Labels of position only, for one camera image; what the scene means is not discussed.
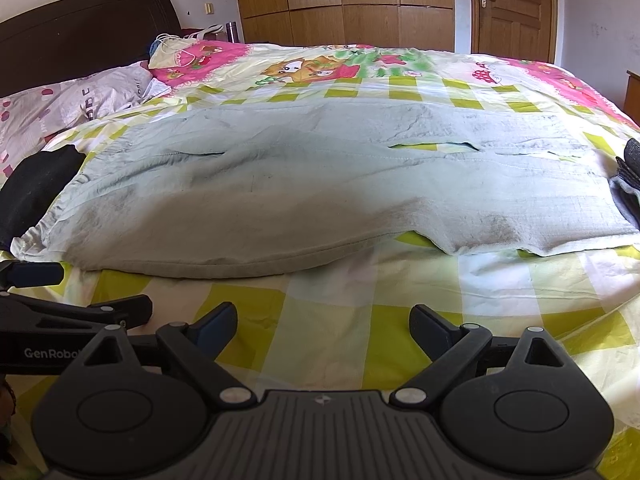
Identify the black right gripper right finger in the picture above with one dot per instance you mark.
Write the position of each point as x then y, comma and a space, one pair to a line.
454, 352

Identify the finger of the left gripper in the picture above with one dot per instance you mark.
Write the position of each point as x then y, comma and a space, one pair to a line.
24, 314
20, 274

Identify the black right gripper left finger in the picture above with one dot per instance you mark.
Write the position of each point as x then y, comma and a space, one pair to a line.
189, 352

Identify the light grey-green pants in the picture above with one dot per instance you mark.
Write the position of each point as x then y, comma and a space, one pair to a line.
235, 191

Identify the black folded garment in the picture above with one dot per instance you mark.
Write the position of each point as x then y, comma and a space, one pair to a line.
32, 188

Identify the colourful checkered bed sheet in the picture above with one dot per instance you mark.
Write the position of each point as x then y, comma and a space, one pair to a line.
344, 325

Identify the white pink patterned pillow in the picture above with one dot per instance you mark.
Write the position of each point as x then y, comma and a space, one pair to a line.
31, 118

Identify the dark wooden headboard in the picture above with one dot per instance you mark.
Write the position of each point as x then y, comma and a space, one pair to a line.
68, 39

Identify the dark grey folded pants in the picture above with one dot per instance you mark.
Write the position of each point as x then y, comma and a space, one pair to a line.
625, 185

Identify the cream cloth bag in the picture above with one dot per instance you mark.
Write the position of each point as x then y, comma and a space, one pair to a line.
171, 51

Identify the wooden side cabinet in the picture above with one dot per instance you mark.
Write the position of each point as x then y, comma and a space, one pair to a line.
632, 97

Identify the silver thermos bottle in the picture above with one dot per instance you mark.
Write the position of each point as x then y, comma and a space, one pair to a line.
232, 32

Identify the wooden wardrobe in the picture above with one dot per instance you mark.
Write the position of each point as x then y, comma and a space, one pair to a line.
422, 24

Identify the wooden door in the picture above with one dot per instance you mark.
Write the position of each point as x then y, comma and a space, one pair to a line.
522, 29

